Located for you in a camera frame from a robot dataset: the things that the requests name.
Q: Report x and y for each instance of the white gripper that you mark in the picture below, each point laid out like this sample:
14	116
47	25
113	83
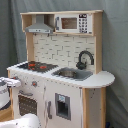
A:
9	82

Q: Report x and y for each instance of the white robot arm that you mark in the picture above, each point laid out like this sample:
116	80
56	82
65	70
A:
26	121

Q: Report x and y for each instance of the wooden toy kitchen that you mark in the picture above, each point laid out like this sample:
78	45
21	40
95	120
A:
72	50

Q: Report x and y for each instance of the right red oven knob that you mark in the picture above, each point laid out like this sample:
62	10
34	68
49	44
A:
34	83

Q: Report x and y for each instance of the white oven door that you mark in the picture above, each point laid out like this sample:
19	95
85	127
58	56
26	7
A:
29	101

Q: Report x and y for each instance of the black toy stovetop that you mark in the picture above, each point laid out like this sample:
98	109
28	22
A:
37	66

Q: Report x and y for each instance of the grey backdrop curtain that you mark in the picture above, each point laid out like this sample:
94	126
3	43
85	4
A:
114	43

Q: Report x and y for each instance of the white cabinet door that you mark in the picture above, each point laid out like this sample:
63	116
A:
54	121

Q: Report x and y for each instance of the grey ice dispenser panel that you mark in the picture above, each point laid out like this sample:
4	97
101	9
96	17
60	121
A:
62	103

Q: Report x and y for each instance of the grey range hood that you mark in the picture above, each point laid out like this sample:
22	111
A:
39	26

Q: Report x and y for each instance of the grey toy sink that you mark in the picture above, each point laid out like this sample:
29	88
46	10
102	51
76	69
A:
73	74

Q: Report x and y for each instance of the white toy microwave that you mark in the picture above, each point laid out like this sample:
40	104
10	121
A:
74	23

